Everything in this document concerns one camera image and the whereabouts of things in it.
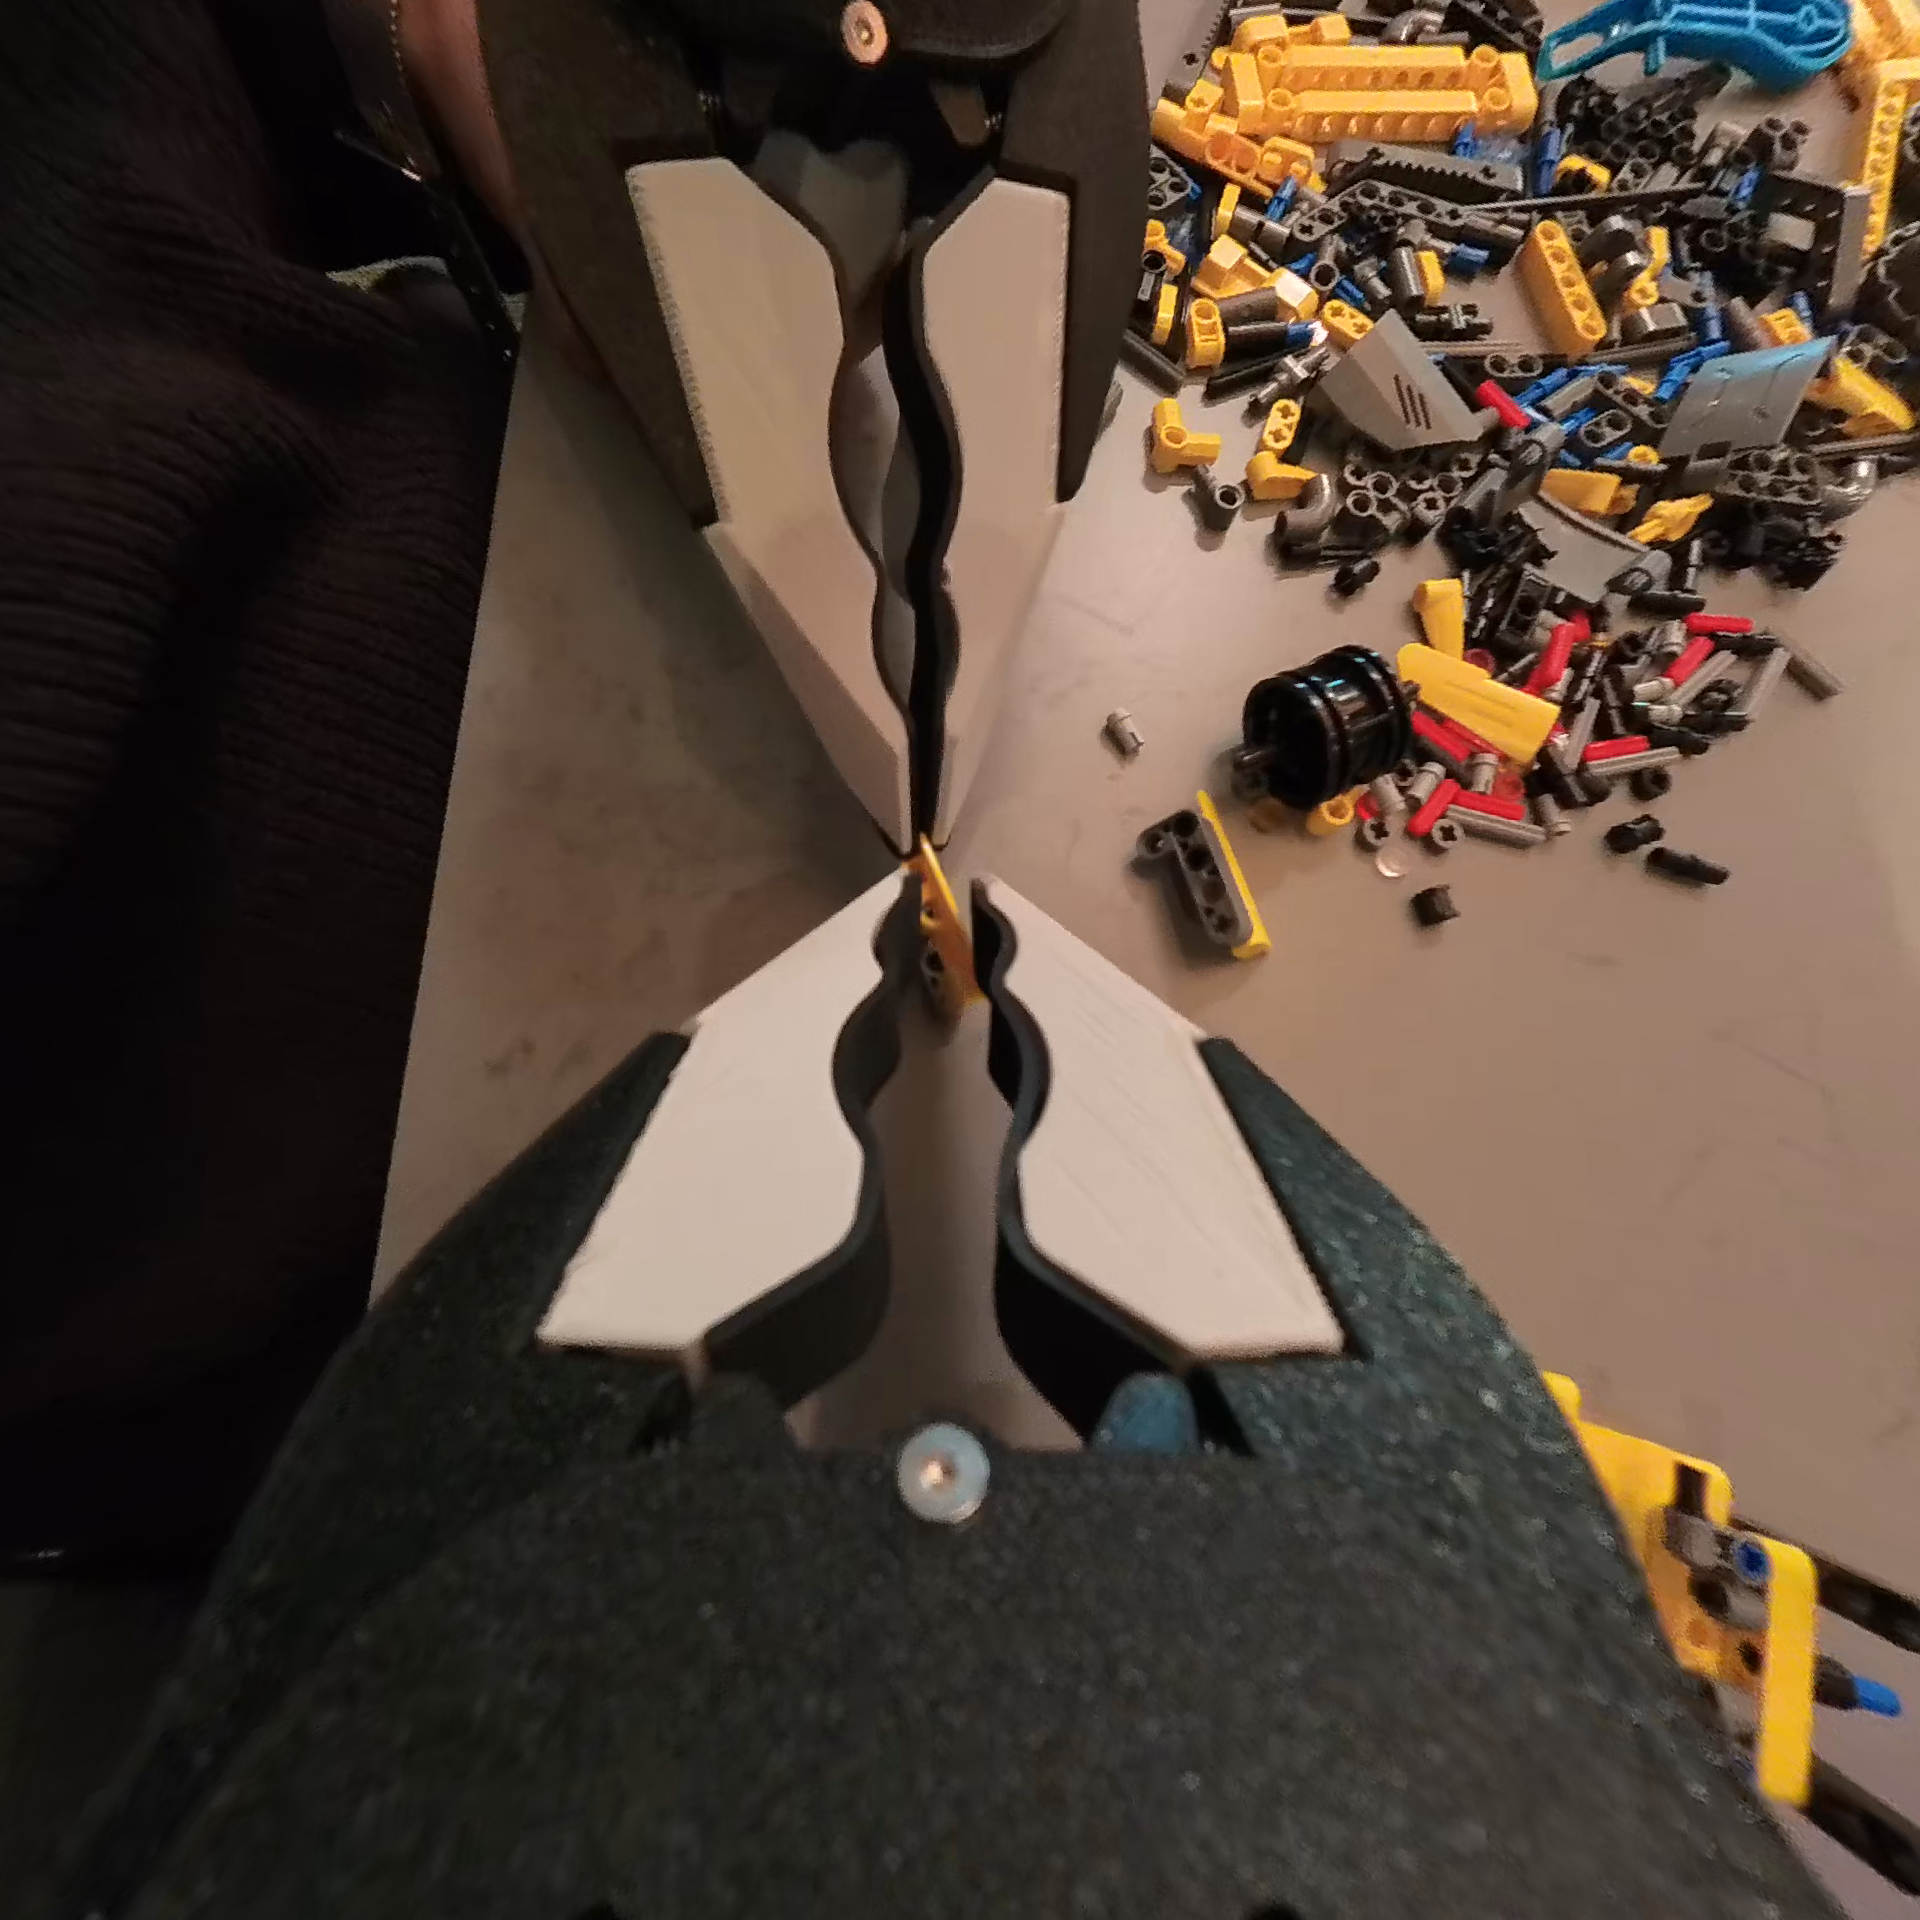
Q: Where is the blue curved toy piece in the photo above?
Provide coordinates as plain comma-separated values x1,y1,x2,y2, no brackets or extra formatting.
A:
1533,0,1863,96

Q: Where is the person's left forearm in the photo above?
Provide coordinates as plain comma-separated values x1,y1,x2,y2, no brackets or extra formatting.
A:
0,0,449,449

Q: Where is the pile of toy building pieces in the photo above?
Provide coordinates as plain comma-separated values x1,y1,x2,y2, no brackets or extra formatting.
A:
1115,0,1920,931

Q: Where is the person's left hand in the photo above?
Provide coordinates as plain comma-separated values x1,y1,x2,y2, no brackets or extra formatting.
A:
393,0,513,189

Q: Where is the yellow curved panel piece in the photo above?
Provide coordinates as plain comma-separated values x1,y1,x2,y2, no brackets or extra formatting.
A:
911,833,985,1025
1195,789,1273,962

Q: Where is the grey watch strap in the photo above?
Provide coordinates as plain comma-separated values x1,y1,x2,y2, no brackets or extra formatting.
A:
332,128,522,364

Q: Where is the black toy wheel hub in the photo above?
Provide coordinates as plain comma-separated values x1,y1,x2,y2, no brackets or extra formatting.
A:
1236,647,1421,814

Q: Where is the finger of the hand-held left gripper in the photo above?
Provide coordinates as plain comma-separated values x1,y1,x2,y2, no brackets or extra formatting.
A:
622,146,924,855
886,178,1077,846

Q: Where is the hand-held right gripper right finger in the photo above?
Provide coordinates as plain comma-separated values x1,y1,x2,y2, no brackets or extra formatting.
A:
971,874,1347,1454

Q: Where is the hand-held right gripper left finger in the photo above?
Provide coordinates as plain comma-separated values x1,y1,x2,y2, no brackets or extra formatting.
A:
535,869,927,1414

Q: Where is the yellow toy assembly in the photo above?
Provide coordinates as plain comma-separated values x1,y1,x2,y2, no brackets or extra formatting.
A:
1540,1368,1910,1813

